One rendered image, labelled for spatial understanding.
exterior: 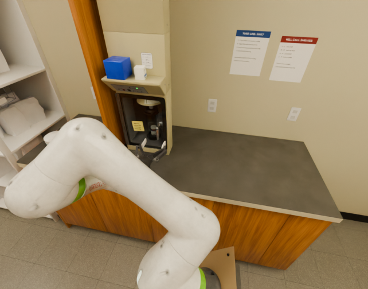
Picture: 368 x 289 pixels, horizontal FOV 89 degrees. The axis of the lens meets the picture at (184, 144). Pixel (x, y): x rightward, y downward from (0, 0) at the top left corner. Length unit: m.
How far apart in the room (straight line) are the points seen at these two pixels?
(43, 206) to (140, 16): 0.87
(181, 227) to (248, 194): 0.73
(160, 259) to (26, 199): 0.36
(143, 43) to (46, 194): 0.81
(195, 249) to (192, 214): 0.09
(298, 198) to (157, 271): 0.96
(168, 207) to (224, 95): 1.17
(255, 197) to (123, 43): 1.11
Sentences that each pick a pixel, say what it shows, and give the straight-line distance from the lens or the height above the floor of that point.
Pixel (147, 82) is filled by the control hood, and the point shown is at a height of 1.51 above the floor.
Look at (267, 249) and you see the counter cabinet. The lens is 1.71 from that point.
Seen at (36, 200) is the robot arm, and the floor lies 1.49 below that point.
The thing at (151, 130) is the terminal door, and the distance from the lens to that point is 1.27.
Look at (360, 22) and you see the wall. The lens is 1.60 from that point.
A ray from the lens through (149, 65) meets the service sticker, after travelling 1.10.
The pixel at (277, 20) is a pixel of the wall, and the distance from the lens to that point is 1.45.
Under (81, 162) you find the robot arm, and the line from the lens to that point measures 0.49.
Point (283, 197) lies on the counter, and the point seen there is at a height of 0.94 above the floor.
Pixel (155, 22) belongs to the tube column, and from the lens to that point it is 1.05.
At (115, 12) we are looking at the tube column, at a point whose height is 1.79.
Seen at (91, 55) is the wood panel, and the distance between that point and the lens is 1.16.
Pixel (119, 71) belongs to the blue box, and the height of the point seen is 1.55.
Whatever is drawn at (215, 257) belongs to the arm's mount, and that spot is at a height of 1.11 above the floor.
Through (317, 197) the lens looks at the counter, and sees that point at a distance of 1.39.
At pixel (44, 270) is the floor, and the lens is 2.26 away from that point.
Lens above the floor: 1.85
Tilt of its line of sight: 38 degrees down
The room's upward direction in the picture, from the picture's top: 2 degrees clockwise
